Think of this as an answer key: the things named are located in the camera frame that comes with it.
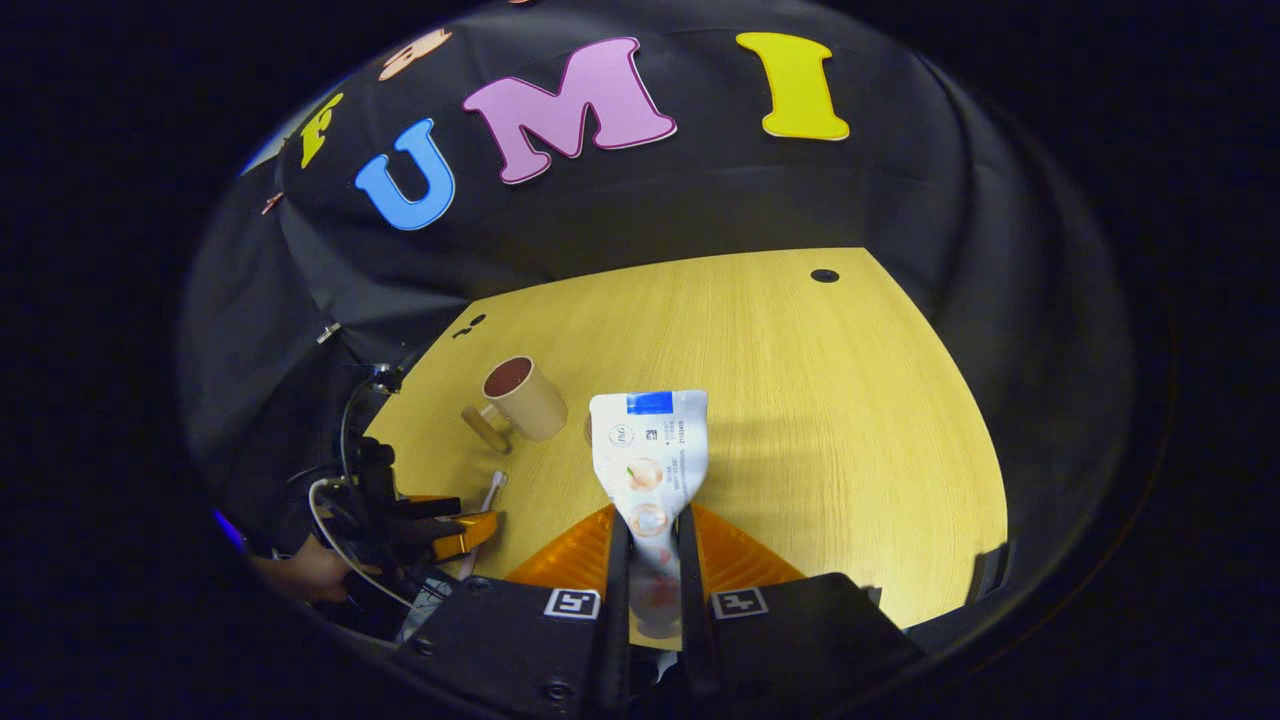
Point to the wooden desktop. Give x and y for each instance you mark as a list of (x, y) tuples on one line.
[(850, 400)]

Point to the small copper clip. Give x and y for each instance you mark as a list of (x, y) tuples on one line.
[(272, 203)]

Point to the white toothpaste tube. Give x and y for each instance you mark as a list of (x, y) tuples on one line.
[(650, 450)]

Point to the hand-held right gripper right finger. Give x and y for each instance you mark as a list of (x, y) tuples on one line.
[(690, 590)]

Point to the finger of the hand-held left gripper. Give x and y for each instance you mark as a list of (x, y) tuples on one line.
[(430, 507), (468, 535)]

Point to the small silver clip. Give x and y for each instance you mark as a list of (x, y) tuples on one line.
[(328, 332)]

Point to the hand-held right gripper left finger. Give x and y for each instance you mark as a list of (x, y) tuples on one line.
[(618, 580)]

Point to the white toothbrush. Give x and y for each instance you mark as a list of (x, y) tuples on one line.
[(491, 495)]

